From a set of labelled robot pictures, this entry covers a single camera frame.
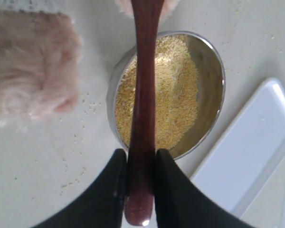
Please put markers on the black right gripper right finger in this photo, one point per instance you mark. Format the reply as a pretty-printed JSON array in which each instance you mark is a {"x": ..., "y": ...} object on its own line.
[{"x": 179, "y": 204}]

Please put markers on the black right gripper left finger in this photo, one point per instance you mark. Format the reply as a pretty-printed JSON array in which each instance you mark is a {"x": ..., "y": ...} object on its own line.
[{"x": 101, "y": 204}]

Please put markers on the dark red wooden spoon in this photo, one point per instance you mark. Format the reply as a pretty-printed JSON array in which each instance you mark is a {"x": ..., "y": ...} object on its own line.
[{"x": 141, "y": 153}]

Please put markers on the plush teddy bear striped sweater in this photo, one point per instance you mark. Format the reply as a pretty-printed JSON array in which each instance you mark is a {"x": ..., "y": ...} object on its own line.
[{"x": 40, "y": 54}]

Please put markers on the white plastic tray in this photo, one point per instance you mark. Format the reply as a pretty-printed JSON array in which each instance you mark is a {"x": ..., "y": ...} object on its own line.
[{"x": 248, "y": 152}]

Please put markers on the stainless steel bowl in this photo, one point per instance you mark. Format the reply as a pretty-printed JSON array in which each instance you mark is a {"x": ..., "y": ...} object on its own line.
[{"x": 210, "y": 95}]

